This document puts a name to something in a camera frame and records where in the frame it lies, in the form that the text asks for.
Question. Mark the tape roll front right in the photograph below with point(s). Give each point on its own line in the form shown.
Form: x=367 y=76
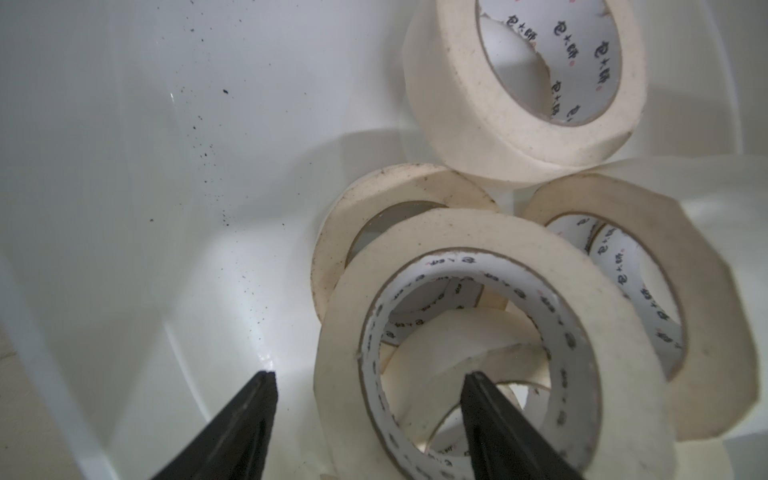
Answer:
x=424 y=377

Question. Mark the tape roll lower centre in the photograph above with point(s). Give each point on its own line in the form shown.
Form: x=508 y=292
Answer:
x=373 y=194

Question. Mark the upright tape roll left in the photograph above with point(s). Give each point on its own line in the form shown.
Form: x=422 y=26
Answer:
x=689 y=251

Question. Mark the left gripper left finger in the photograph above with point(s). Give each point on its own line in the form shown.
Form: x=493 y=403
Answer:
x=234 y=445

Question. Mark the white plastic storage box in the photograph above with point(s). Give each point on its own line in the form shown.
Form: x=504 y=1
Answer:
x=166 y=167

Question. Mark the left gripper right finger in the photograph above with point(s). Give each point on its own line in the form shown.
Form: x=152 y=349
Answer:
x=502 y=443

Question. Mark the flat tape roll centre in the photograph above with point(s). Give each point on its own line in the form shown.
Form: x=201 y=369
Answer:
x=608 y=414

